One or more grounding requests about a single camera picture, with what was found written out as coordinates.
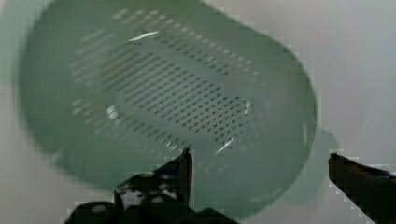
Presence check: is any green plastic strainer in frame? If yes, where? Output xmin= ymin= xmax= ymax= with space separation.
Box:
xmin=19 ymin=0 xmax=327 ymax=218

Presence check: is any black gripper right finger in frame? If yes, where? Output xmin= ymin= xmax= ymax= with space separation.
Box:
xmin=328 ymin=153 xmax=396 ymax=224

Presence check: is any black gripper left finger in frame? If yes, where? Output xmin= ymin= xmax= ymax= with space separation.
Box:
xmin=113 ymin=147 xmax=192 ymax=210

